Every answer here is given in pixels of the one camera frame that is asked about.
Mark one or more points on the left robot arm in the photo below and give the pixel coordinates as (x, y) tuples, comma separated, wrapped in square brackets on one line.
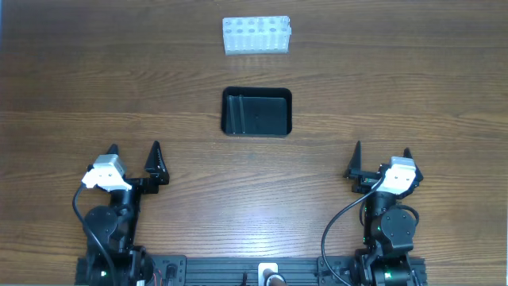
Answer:
[(107, 226)]

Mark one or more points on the clear test tube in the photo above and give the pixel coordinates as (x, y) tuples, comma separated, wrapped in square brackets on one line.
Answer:
[(241, 115), (231, 115)]

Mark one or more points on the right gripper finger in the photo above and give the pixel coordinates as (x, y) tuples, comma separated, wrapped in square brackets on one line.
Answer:
[(409, 154), (355, 163)]

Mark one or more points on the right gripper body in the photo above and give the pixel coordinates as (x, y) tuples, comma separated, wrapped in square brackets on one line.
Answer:
[(367, 180)]

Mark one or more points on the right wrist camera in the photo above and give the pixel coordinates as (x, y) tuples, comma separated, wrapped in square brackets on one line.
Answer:
[(399, 175)]

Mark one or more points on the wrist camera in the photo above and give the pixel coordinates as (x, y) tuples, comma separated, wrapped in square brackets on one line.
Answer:
[(107, 172), (399, 175)]

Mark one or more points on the mounting rail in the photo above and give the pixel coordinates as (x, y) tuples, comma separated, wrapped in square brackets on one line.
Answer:
[(222, 272)]

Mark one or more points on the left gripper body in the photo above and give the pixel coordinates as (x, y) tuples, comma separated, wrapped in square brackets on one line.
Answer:
[(145, 186)]

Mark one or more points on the white test tube rack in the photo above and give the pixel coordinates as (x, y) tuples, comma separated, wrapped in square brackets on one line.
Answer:
[(256, 41)]

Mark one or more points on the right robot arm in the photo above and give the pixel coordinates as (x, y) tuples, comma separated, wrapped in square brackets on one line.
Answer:
[(391, 230)]

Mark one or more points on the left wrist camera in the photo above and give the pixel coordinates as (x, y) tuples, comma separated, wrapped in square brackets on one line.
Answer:
[(107, 172)]

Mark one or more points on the black tray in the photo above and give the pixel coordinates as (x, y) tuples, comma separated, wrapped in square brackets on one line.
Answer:
[(266, 115)]

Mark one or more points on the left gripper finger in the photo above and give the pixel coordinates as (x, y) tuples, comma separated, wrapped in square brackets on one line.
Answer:
[(156, 167), (113, 150)]

